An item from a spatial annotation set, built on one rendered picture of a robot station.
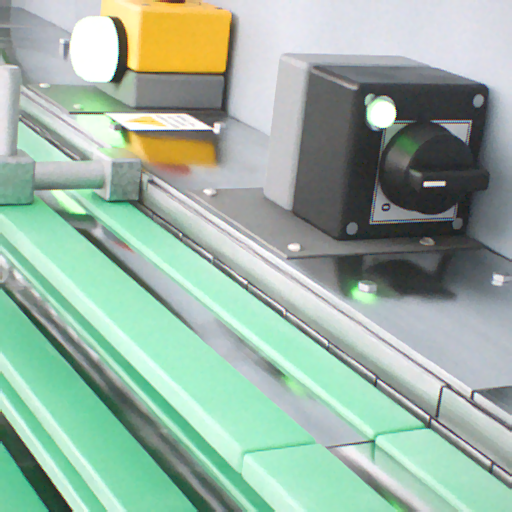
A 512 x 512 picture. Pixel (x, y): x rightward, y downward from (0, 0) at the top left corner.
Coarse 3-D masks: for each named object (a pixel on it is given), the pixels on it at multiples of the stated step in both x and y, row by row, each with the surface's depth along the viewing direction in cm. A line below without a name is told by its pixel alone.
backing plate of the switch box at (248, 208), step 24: (192, 192) 69; (216, 192) 69; (240, 192) 70; (240, 216) 66; (264, 216) 66; (288, 216) 67; (264, 240) 62; (288, 240) 63; (312, 240) 63; (336, 240) 64; (360, 240) 64; (384, 240) 65; (408, 240) 65; (432, 240) 65; (456, 240) 66
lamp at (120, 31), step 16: (112, 16) 89; (80, 32) 87; (96, 32) 87; (112, 32) 87; (80, 48) 87; (96, 48) 87; (112, 48) 87; (80, 64) 88; (96, 64) 87; (112, 64) 87; (96, 80) 89; (112, 80) 89
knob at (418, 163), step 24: (408, 144) 62; (432, 144) 62; (456, 144) 62; (384, 168) 63; (408, 168) 61; (432, 168) 62; (456, 168) 62; (480, 168) 63; (384, 192) 63; (408, 192) 62; (432, 192) 61; (456, 192) 63
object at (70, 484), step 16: (0, 384) 71; (0, 400) 70; (16, 400) 69; (16, 416) 67; (32, 416) 67; (32, 432) 66; (32, 448) 65; (48, 448) 64; (48, 464) 63; (64, 464) 63; (64, 480) 62; (80, 480) 62; (64, 496) 61; (80, 496) 60; (96, 496) 60
